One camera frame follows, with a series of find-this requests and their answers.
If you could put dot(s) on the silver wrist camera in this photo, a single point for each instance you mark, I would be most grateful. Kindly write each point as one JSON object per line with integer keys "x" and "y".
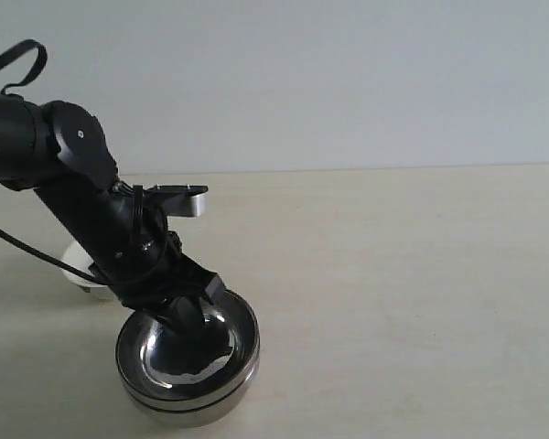
{"x": 183, "y": 201}

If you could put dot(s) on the white ceramic bowl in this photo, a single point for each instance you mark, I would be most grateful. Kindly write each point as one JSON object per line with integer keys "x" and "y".
{"x": 78, "y": 258}

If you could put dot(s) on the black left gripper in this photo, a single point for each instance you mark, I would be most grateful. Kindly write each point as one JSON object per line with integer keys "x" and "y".
{"x": 136, "y": 253}

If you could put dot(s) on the large steel bowl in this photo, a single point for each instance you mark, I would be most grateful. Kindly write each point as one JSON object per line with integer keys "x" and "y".
{"x": 158, "y": 366}

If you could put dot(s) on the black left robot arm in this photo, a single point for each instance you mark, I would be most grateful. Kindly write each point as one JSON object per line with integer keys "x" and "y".
{"x": 58, "y": 150}

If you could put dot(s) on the small ribbed steel bowl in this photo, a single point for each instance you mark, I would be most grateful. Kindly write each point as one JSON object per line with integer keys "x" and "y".
{"x": 192, "y": 409}

